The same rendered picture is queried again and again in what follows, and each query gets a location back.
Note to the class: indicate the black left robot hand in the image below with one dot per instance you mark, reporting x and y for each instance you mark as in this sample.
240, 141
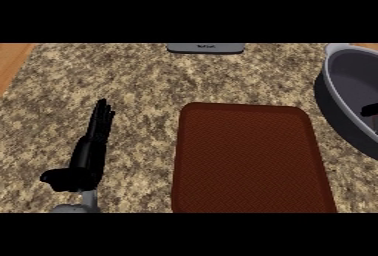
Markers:
88, 156

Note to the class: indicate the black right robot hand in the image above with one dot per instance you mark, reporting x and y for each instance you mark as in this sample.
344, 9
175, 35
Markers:
370, 110

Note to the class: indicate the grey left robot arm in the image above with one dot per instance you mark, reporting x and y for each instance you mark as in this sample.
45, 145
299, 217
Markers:
84, 202

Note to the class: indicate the grey pot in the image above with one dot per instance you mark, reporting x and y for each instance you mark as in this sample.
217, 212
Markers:
351, 96

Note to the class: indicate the dark red tray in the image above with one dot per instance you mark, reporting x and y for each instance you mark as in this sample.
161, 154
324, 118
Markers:
248, 160

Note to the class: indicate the grey appliance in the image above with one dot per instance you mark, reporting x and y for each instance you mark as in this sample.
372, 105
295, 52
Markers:
205, 48

